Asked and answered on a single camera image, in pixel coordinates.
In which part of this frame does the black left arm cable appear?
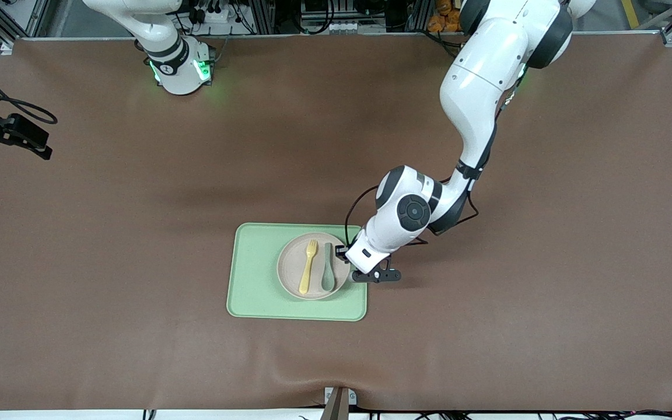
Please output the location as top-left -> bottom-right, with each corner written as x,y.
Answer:
345,87 -> 523,247

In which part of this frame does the green plastic spoon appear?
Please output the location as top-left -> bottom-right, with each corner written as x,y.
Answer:
321,242 -> 337,292

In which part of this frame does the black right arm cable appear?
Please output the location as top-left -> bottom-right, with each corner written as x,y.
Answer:
0,51 -> 58,125

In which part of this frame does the light green rectangular tray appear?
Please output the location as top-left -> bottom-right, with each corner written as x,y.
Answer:
226,222 -> 369,322

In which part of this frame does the white power strip with plugs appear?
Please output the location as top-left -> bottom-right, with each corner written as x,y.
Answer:
193,0 -> 237,24

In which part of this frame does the yellow plastic fork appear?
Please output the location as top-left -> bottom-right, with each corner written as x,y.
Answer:
299,239 -> 319,295

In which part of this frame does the orange objects bin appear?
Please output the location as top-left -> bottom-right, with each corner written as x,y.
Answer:
428,0 -> 466,33

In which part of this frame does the round beige plate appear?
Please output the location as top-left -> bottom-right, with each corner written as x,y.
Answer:
276,232 -> 351,301

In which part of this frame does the white terminal strip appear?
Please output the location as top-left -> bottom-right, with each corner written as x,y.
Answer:
303,20 -> 372,34

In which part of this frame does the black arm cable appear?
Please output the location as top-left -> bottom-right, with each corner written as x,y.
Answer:
345,87 -> 523,247
0,51 -> 58,125

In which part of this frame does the metal table edge bracket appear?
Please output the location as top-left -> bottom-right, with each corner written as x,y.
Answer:
323,386 -> 358,420

